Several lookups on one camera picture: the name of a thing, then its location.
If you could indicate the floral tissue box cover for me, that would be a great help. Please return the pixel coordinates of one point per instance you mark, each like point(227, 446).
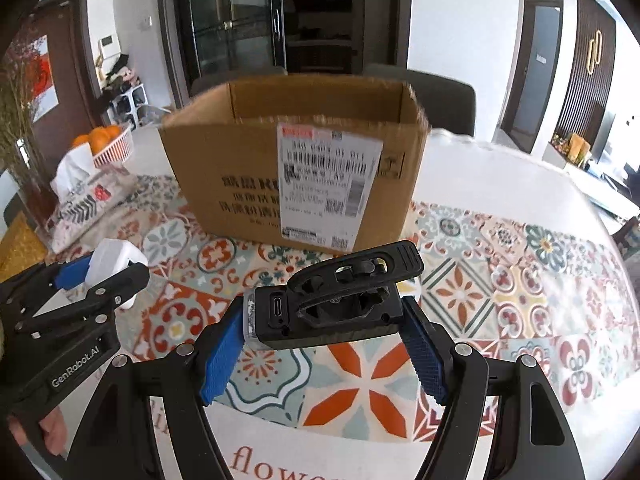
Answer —
point(78, 197)

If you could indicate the white charger block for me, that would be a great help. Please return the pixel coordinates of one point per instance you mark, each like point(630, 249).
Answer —
point(110, 257)

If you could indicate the dark glass cabinet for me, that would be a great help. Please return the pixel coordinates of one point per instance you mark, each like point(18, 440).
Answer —
point(207, 42)

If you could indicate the patterned tile table mat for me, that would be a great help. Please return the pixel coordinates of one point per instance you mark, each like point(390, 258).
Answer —
point(356, 348)

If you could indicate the dark grey chair left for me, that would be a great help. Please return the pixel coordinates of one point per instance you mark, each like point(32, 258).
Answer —
point(210, 81)

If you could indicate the white tv console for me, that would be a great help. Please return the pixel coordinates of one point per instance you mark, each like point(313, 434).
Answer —
point(598, 191)

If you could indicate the brown cardboard box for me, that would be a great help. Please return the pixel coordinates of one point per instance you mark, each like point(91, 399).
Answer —
point(310, 161)

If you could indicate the glass vase with dried flowers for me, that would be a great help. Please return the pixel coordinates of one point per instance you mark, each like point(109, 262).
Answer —
point(20, 154)

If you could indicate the dark grey chair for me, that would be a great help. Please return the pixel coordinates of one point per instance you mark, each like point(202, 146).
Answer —
point(210, 81)
point(448, 104)

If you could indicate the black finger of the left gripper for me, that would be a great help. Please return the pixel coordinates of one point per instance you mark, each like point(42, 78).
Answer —
point(25, 293)
point(86, 315)

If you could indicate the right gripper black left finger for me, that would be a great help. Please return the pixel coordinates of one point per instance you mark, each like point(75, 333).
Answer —
point(116, 438)

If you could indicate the yellow woven placemat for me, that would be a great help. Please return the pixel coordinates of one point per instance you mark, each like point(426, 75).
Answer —
point(20, 248)

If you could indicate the person's hand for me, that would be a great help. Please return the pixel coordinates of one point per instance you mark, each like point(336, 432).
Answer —
point(53, 428)

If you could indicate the black clip-on device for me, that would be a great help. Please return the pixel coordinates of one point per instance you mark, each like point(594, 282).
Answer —
point(344, 299)

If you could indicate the dark grey chair right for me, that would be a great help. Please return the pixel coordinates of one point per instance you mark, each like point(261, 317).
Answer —
point(448, 104)

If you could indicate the white basket of oranges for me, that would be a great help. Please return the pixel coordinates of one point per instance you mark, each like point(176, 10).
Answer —
point(107, 144)

